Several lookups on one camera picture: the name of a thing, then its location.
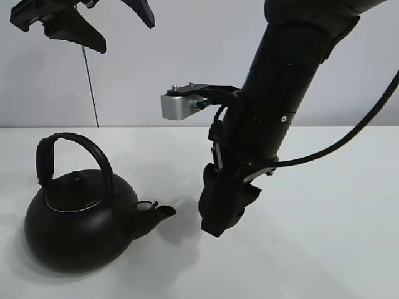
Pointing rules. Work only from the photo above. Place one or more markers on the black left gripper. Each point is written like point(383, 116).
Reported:
point(61, 21)

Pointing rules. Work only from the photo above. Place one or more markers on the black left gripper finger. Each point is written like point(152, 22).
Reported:
point(143, 11)

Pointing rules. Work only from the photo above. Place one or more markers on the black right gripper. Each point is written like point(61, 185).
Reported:
point(244, 148)

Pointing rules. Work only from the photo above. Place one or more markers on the black round tea kettle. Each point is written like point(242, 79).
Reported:
point(85, 219)

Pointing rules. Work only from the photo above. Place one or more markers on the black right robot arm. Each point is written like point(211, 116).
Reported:
point(299, 36)

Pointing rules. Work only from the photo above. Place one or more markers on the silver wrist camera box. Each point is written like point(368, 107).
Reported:
point(181, 107)

